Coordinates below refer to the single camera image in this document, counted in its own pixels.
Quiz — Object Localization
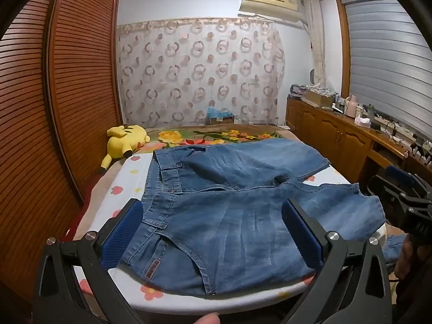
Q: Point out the pink thermos jug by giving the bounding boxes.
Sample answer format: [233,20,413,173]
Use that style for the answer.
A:
[344,95,359,117]

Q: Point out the white air conditioner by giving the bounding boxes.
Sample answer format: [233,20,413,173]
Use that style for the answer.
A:
[239,0,304,25]

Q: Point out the ring patterned sheer curtain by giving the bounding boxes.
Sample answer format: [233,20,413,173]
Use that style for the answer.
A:
[116,17,286,129]

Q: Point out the yellow plush toy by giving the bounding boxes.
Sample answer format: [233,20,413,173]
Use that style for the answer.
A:
[99,125,151,176]

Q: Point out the blue item on box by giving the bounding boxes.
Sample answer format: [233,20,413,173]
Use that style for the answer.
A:
[206,107,235,125]

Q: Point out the wooden louvred wardrobe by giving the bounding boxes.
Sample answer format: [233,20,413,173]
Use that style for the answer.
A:
[0,0,124,311]

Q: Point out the white floral bed sheet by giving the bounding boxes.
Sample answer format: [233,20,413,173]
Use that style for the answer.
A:
[72,152,389,314]

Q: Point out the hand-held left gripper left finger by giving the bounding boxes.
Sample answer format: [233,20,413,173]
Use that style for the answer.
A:
[34,199,146,324]

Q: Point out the red blanket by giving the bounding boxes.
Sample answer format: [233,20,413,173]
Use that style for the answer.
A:
[66,180,102,240]

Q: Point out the colourful floral blanket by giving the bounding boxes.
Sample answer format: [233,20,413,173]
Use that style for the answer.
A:
[145,125,299,151]

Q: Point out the person's left hand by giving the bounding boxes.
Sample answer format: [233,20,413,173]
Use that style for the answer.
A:
[188,312,222,324]

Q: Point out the blue denim pants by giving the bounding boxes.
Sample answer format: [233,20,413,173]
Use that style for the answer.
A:
[120,137,406,298]

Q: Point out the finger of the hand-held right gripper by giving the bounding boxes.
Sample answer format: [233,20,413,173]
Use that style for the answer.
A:
[366,175,410,211]
[385,165,432,206]

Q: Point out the beige mattress pad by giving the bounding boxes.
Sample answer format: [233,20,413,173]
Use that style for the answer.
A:
[69,157,136,240]

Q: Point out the grey window blind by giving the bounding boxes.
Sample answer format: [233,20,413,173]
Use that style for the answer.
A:
[344,0,432,140]

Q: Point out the cardboard box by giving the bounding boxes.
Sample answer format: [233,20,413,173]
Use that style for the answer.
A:
[305,88,335,107]

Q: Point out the cream window curtain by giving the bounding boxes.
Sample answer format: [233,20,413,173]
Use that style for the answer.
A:
[302,0,329,88]

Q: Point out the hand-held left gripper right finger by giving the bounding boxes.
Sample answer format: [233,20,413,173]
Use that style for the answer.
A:
[282,198,394,324]

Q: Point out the person's right hand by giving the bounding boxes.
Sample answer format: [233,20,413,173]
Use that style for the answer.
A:
[393,233,432,281]

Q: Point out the wooden sideboard cabinet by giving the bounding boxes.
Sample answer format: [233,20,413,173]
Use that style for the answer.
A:
[286,96,432,184]

